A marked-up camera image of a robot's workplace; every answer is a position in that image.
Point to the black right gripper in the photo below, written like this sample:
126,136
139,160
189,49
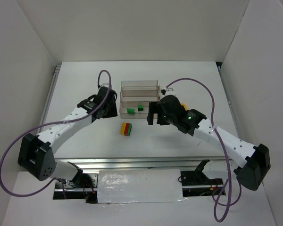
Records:
154,113

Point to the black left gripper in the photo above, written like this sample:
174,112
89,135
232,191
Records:
111,109

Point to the green sloped lego brick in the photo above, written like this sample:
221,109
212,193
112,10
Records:
130,111

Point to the green long lego brick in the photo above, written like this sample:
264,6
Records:
129,129

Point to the red long lego brick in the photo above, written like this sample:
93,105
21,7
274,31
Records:
126,130

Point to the yellow long lego brick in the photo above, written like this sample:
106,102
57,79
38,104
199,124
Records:
123,126

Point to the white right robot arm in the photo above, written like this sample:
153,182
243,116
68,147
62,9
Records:
253,161

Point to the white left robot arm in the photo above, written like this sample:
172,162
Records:
37,151

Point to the clear near container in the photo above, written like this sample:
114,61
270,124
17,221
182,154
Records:
138,114

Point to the clear container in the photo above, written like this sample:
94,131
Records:
138,114
129,97
139,85

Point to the clear middle container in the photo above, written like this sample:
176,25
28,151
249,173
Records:
129,97

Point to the clear far container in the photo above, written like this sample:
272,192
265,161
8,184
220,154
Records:
139,85

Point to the white taped cover panel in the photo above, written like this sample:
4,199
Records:
139,186

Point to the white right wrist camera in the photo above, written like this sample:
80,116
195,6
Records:
167,91

